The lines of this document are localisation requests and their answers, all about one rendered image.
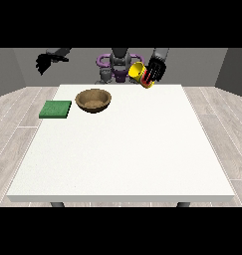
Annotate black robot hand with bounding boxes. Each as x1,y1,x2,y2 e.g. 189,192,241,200
143,57,167,83
35,53,70,77

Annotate yellow cup with melon print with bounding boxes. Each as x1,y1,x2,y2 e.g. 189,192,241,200
127,61,155,90

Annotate green square pad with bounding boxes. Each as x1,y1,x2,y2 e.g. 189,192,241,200
38,100,73,120

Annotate brown wooden bowl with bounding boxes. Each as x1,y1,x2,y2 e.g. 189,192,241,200
75,88,113,115

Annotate grey robot trunk purple rings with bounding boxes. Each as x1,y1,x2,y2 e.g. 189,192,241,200
94,48,146,86

